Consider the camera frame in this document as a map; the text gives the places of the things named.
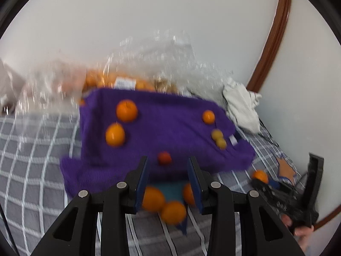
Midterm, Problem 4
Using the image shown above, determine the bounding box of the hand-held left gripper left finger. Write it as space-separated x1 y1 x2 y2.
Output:
30 156 149 256

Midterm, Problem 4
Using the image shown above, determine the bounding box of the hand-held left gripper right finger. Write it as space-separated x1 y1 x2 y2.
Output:
186 156 305 256

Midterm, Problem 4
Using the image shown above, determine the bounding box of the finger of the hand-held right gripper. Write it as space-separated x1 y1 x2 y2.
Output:
252 177 296 212
301 153 325 215

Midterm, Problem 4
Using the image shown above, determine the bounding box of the large orange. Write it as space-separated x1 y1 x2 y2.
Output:
160 201 187 225

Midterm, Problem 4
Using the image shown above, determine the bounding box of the small red tomato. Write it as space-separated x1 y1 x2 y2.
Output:
158 151 172 165

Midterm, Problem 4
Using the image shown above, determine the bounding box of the person's right hand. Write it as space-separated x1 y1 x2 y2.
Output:
281 215 315 251

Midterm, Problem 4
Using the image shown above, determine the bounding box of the purple towel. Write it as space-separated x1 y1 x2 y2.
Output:
60 87 256 199

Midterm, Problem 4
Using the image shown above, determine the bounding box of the white crumpled cloth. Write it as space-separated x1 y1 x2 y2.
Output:
222 77 262 134

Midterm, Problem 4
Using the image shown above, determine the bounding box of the bunch of brown longans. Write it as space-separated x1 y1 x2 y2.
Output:
155 77 178 93

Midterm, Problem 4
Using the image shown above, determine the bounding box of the clear bag of small oranges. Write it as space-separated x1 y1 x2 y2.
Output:
81 69 156 92

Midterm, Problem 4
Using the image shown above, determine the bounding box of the crumpled clear plastic bag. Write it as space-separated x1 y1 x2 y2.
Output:
107 29 235 99

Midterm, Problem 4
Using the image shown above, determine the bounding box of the clear bag with pink fruit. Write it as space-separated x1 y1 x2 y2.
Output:
16 57 90 114

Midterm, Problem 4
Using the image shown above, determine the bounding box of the brown wooden door frame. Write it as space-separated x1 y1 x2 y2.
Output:
246 0 293 92

